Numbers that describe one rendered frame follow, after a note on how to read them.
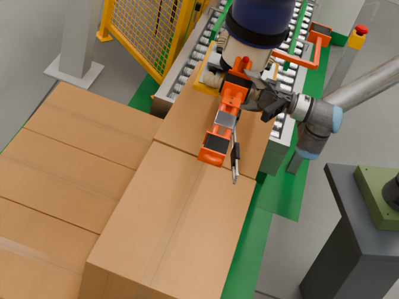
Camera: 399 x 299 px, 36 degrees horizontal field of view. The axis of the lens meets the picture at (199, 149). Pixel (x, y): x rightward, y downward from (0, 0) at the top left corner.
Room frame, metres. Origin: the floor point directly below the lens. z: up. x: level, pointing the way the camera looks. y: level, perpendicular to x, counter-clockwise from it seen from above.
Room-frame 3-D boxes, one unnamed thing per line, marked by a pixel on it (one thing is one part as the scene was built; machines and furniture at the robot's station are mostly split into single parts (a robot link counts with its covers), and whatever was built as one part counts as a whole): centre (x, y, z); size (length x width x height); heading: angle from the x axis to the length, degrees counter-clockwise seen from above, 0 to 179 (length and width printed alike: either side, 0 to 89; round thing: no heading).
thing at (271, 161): (2.36, -0.06, 0.47); 0.70 x 0.03 x 0.15; 88
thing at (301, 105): (1.73, -0.27, 1.25); 0.09 x 0.05 x 0.10; 0
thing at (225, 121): (1.51, -0.05, 1.24); 0.07 x 0.07 x 0.04; 0
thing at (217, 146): (1.37, -0.04, 1.24); 0.08 x 0.07 x 0.05; 0
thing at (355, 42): (2.92, -0.58, 0.50); 0.07 x 0.07 x 1.00; 88
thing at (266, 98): (1.74, -0.19, 1.24); 0.12 x 0.09 x 0.08; 90
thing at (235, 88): (1.72, -0.05, 1.24); 0.10 x 0.08 x 0.06; 90
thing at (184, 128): (1.96, -0.05, 0.74); 0.60 x 0.40 x 0.40; 176
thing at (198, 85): (1.97, 0.05, 1.14); 0.34 x 0.10 x 0.05; 0
